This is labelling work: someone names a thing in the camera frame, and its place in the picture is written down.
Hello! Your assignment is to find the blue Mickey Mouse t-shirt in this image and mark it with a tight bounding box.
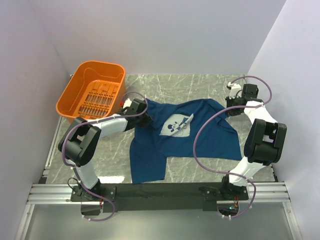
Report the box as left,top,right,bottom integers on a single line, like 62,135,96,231
129,98,242,184

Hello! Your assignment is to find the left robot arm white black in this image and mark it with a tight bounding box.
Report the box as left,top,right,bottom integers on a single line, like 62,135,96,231
58,98,152,201

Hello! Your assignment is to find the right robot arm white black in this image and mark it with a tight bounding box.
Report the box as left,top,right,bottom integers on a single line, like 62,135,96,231
219,82,287,200

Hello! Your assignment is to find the orange plastic laundry basket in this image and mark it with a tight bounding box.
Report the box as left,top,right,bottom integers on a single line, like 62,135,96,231
56,61,126,122

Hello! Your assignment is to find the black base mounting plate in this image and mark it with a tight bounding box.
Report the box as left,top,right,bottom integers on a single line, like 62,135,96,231
70,182,251,217

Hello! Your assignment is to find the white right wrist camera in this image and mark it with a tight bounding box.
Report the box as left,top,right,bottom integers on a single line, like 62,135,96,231
227,82,242,99

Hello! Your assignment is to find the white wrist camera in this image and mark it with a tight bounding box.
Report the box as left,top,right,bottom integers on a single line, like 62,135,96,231
120,98,132,108
227,82,242,99

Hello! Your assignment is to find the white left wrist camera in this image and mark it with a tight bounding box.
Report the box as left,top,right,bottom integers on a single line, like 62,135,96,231
120,98,132,108

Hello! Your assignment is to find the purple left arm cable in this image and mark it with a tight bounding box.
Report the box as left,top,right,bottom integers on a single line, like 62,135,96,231
61,91,148,222

